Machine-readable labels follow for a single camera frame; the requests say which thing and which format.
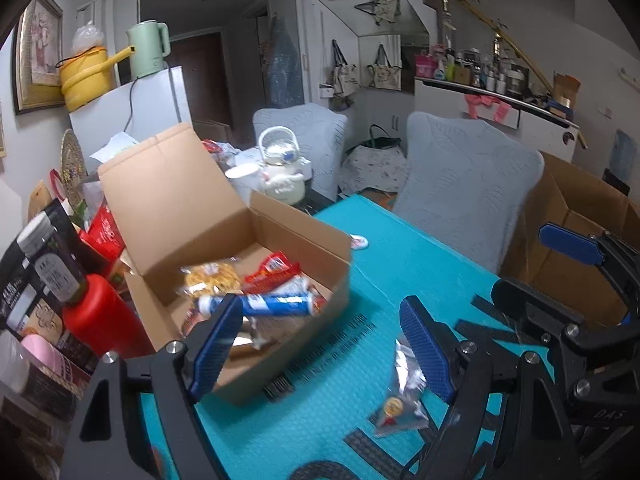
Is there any grey covered chair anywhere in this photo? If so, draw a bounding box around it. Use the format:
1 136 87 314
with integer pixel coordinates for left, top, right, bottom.
392 111 545 276
252 102 349 201

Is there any blue white biscuit tube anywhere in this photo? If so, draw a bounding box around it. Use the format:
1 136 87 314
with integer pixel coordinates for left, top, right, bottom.
197 292 318 318

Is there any clear foil snack packet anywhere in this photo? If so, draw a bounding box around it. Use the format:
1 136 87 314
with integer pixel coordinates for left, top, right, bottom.
372 337 431 438

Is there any black printed package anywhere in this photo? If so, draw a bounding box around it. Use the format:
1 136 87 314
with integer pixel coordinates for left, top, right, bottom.
0 245 98 376

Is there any pink bow decoration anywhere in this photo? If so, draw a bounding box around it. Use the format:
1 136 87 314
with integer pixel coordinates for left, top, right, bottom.
464 92 512 123

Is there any yellow enamel pot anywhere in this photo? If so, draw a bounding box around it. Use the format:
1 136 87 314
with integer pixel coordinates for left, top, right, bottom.
56 45 136 113

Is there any teal printed bubble mat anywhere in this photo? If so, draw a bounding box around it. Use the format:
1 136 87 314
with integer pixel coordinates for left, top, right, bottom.
140 195 556 480

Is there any beige tote bag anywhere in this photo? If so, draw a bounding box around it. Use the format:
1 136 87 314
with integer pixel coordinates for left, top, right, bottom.
325 40 361 98
366 44 402 90

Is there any gold framed picture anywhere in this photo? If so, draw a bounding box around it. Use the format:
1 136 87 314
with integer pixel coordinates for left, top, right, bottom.
11 0 65 116

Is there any red plastic bottle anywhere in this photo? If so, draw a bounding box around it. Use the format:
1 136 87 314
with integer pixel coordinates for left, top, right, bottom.
62 274 153 361

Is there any pink cylinder container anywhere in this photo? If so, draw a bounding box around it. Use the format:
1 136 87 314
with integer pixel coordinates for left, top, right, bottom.
20 335 76 376

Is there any beige paper bag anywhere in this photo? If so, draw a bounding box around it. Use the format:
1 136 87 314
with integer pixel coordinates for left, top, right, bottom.
27 180 53 221

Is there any white flat box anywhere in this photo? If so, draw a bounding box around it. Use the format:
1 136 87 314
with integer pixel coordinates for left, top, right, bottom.
235 155 313 181

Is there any light green electric kettle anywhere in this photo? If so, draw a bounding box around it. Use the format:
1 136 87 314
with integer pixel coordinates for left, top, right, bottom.
126 20 172 80

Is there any dark jar with label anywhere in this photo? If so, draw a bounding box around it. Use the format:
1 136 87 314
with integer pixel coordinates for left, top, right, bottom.
17 212 88 306

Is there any long red snack packet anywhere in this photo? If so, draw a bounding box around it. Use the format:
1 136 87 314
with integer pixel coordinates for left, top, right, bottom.
244 252 302 291

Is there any large brown cardboard box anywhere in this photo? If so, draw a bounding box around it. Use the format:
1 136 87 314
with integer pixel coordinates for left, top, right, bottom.
500 150 640 331

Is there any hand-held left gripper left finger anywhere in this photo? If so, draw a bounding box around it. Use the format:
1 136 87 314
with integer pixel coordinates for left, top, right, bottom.
60 293 245 480

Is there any white teapot with handle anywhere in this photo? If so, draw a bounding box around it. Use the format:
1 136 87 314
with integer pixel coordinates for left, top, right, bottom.
257 126 306 206

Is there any yellow noodle snack bag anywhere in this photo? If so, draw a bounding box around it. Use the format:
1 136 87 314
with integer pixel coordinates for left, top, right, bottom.
180 260 243 298

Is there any group of bottles and jars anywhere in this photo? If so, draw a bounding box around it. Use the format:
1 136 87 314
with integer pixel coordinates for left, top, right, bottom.
415 45 531 98

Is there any red gift box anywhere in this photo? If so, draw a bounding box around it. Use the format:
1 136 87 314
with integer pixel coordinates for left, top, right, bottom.
80 205 126 261

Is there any small open cardboard box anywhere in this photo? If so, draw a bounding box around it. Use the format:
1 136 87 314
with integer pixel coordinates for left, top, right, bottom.
552 74 583 108

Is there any white cabinet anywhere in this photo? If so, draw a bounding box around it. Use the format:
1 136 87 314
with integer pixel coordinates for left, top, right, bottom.
414 76 581 163

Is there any dark wooden door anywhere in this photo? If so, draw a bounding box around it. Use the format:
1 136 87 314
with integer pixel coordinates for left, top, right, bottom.
175 31 223 128

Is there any round woven mat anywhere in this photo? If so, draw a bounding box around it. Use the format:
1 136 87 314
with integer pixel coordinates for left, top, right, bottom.
60 129 88 206

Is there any white fridge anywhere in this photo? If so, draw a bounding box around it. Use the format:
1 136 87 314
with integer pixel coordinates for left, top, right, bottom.
69 65 193 171

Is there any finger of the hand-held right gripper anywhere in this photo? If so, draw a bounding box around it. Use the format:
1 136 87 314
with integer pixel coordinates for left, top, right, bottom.
492 277 583 343
542 225 640 311

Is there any clear plastic bag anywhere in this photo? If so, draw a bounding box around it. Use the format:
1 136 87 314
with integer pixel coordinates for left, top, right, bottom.
70 21 107 56

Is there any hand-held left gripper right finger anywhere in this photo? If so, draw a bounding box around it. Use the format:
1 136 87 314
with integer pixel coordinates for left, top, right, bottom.
399 295 583 480

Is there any blue water jug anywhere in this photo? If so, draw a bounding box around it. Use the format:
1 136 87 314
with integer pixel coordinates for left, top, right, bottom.
611 129 638 181

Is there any floral cloth bag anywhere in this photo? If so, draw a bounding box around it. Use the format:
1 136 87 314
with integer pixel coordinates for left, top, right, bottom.
340 145 408 196

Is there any dark green bag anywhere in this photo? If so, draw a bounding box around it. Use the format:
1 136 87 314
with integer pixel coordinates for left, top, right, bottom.
367 124 403 148

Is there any white paper sheet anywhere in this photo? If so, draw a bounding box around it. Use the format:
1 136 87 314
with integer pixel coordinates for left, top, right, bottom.
90 132 141 161

